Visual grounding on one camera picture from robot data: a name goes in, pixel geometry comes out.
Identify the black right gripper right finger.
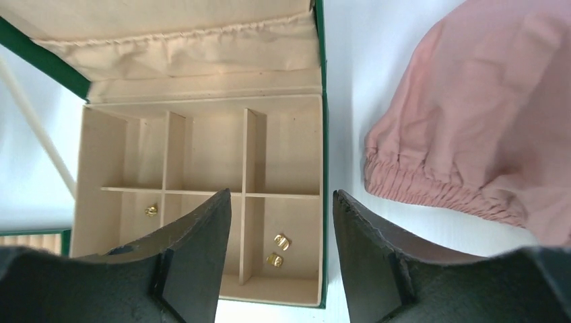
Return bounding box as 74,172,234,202
332,190,570,322

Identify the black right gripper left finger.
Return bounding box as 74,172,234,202
1,189,232,322

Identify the small gold stud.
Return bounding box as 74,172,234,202
266,253,283,268

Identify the small gold earring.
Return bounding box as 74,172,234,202
274,234,291,251

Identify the green jewelry box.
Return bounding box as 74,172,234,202
1,1,327,308

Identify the green jewelry tray insert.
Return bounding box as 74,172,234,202
1,229,71,256

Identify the pink crumpled garment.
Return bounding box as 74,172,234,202
364,1,570,247

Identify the metal clothes rack pole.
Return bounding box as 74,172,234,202
1,57,76,200

